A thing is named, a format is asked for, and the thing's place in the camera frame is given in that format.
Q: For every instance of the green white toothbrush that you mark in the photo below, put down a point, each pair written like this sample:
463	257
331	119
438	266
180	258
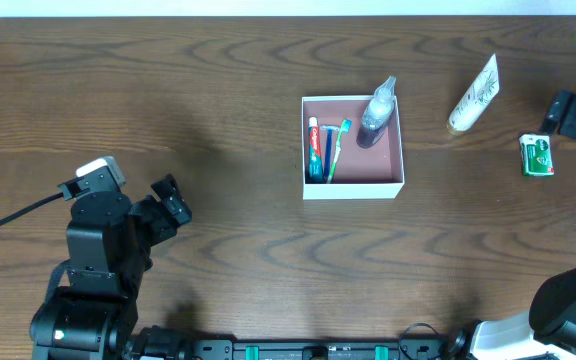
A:
344	128

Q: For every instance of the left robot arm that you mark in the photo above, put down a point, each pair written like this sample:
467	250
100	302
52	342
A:
90	310

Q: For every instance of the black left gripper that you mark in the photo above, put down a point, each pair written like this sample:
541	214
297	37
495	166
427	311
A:
169	201

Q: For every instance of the blue disposable razor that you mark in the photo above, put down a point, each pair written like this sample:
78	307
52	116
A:
330	130

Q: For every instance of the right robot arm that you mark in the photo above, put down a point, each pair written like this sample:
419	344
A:
548	329

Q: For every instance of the white lotion tube gold cap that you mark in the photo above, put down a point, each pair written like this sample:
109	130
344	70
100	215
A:
476	99

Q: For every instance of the white box pink interior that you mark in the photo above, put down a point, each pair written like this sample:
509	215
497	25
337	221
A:
373	173

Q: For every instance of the Colgate toothpaste tube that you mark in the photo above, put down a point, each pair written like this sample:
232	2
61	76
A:
315	166

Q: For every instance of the green Dettol soap bar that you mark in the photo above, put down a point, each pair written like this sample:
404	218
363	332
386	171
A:
536	155

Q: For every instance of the clear foam soap pump bottle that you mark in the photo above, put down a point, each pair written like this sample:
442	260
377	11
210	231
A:
377	114

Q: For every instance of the black mounting rail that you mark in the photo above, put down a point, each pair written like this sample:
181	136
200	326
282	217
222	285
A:
156	343

